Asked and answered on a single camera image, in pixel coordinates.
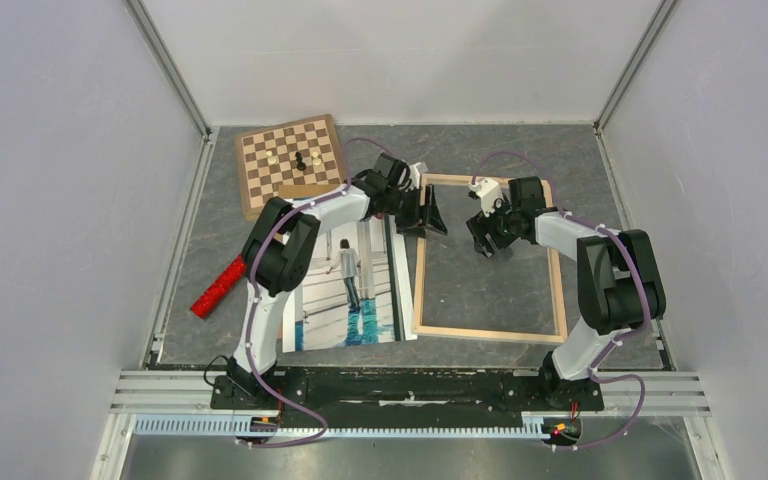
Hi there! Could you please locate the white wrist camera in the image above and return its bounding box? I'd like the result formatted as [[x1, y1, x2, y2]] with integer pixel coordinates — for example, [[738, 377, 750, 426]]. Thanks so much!
[[399, 162, 427, 192], [467, 178, 505, 218]]

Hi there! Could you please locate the wooden chessboard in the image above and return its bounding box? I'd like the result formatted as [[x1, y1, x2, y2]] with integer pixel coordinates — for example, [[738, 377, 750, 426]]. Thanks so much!
[[234, 114, 347, 220]]

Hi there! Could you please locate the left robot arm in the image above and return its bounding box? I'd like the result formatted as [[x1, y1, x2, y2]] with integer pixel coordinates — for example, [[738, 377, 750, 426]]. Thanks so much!
[[226, 153, 447, 408]]

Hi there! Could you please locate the black chess piece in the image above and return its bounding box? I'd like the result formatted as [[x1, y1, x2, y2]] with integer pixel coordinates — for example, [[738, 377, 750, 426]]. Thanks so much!
[[294, 151, 307, 171]]

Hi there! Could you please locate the wooden picture frame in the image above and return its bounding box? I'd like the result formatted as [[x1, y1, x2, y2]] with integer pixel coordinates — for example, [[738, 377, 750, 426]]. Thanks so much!
[[411, 174, 570, 345]]

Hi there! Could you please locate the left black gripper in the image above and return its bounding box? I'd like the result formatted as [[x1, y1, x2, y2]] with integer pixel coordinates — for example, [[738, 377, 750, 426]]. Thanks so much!
[[382, 184, 446, 239]]

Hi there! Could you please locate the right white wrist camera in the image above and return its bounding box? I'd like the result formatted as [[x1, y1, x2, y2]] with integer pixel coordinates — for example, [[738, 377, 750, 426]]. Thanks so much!
[[467, 178, 505, 218]]

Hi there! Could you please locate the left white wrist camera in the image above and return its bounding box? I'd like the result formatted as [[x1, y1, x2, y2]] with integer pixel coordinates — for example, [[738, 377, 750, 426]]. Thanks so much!
[[399, 162, 427, 192]]

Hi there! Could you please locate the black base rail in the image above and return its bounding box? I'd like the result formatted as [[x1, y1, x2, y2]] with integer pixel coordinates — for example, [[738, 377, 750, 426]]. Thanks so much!
[[207, 366, 605, 416]]

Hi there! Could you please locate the brown cardboard backing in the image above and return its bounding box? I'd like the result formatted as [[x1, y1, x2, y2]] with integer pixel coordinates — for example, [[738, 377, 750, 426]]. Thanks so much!
[[261, 184, 351, 217]]

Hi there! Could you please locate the printed photo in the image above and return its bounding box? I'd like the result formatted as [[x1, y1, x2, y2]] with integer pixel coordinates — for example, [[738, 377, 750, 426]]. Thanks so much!
[[281, 218, 417, 353]]

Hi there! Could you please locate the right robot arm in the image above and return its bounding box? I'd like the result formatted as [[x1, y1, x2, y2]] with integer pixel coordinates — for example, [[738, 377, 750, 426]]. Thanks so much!
[[466, 177, 666, 408]]

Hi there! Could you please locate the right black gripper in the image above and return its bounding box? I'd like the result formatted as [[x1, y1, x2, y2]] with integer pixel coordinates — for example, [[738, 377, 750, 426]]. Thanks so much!
[[468, 193, 521, 258]]

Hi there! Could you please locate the red toy microphone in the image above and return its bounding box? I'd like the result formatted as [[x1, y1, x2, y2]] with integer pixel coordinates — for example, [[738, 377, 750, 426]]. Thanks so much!
[[189, 255, 247, 320]]

